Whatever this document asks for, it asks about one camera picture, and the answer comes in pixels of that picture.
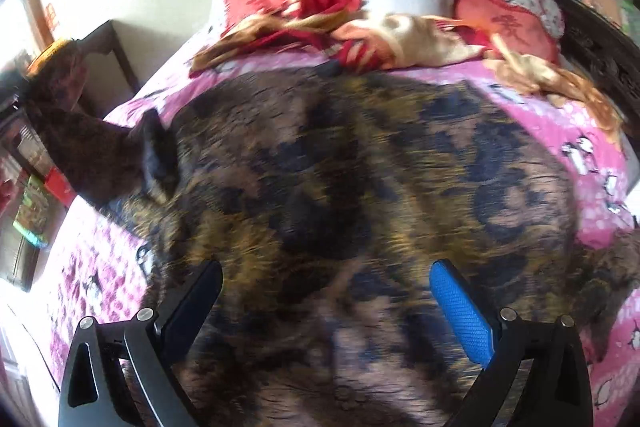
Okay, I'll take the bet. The dark floral patterned garment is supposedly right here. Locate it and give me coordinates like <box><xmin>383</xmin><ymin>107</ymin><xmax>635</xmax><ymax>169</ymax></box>
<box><xmin>24</xmin><ymin>41</ymin><xmax>640</xmax><ymax>427</ymax></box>

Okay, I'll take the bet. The pink penguin blanket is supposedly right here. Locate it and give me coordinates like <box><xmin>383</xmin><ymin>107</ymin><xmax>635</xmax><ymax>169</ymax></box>
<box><xmin>44</xmin><ymin>13</ymin><xmax>640</xmax><ymax>427</ymax></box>

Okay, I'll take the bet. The dark wooden side table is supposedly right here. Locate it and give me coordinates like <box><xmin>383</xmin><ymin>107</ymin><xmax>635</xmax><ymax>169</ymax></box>
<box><xmin>78</xmin><ymin>20</ymin><xmax>141</xmax><ymax>117</ymax></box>

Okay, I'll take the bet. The dark carved wooden headboard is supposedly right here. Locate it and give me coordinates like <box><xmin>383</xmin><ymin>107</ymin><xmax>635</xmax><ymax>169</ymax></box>
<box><xmin>554</xmin><ymin>0</ymin><xmax>639</xmax><ymax>135</ymax></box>

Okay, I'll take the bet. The red and gold blanket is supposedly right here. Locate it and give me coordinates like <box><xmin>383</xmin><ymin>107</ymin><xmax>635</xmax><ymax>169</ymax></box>
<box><xmin>190</xmin><ymin>11</ymin><xmax>622</xmax><ymax>144</ymax></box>

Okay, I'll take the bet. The red heart pillow right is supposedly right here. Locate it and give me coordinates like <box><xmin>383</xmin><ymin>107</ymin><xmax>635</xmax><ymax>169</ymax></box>
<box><xmin>454</xmin><ymin>0</ymin><xmax>559</xmax><ymax>63</ymax></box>

